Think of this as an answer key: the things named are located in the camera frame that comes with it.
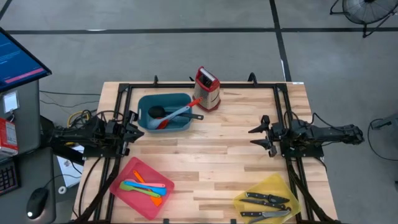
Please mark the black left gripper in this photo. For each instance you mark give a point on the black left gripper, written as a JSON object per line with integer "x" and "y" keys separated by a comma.
{"x": 116, "y": 137}

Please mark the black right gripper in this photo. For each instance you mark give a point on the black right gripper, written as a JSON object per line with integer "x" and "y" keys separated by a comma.
{"x": 276, "y": 137}

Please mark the grey-blue serving spoon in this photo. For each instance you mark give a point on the grey-blue serving spoon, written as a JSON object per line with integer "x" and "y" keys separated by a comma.
{"x": 174, "y": 115}

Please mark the pink spatula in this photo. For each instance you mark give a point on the pink spatula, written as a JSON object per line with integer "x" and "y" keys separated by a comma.
{"x": 158, "y": 185}

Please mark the orange spatula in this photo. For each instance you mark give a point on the orange spatula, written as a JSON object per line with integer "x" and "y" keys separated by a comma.
{"x": 157, "y": 200}

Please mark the red spatula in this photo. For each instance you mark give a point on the red spatula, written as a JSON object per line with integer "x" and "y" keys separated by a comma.
{"x": 196, "y": 102}

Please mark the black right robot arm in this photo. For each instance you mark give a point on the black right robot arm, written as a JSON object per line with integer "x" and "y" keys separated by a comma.
{"x": 323, "y": 133}

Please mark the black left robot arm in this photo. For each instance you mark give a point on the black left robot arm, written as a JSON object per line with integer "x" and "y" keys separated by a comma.
{"x": 84, "y": 135}

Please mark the black ladle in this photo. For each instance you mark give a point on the black ladle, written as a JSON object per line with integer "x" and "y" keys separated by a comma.
{"x": 157, "y": 112}

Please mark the teal plastic bin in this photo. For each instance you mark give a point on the teal plastic bin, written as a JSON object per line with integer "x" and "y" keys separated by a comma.
{"x": 177, "y": 126}

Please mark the yellow plastic tray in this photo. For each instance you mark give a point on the yellow plastic tray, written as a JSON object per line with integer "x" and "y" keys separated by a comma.
{"x": 270, "y": 186}

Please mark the pink plastic tray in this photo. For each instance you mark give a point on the pink plastic tray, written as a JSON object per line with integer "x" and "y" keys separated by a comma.
{"x": 136, "y": 205}

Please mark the steel box grater red trim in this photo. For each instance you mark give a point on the steel box grater red trim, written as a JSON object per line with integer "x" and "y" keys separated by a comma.
{"x": 206, "y": 93}

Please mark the white paper sheet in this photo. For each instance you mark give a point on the white paper sheet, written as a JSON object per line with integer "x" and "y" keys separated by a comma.
{"x": 70, "y": 171}

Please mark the white tape roll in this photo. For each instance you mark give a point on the white tape roll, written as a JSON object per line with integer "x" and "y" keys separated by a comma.
{"x": 59, "y": 190}

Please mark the grey computer case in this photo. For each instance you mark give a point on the grey computer case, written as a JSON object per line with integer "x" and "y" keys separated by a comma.
{"x": 28, "y": 124}

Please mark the grey desk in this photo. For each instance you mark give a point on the grey desk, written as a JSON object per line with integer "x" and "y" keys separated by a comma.
{"x": 31, "y": 168}

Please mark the black computer mouse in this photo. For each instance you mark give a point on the black computer mouse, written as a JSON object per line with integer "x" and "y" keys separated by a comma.
{"x": 37, "y": 203}

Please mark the grey floor object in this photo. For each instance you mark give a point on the grey floor object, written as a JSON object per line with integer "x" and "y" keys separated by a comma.
{"x": 387, "y": 121}

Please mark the red box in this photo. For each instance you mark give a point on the red box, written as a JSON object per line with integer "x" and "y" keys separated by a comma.
{"x": 7, "y": 137}

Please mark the white label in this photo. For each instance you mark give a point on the white label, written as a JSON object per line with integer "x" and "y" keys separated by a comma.
{"x": 11, "y": 102}

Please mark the black keyboard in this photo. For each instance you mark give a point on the black keyboard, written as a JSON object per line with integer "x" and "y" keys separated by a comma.
{"x": 7, "y": 177}

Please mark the computer monitor blue screen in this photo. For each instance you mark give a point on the computer monitor blue screen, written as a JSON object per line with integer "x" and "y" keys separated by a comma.
{"x": 15, "y": 62}

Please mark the black floor fan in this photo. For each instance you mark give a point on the black floor fan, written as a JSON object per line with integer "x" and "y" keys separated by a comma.
{"x": 367, "y": 11}

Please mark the black metal table frame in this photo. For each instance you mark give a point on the black metal table frame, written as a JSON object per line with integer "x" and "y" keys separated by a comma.
{"x": 202, "y": 85}

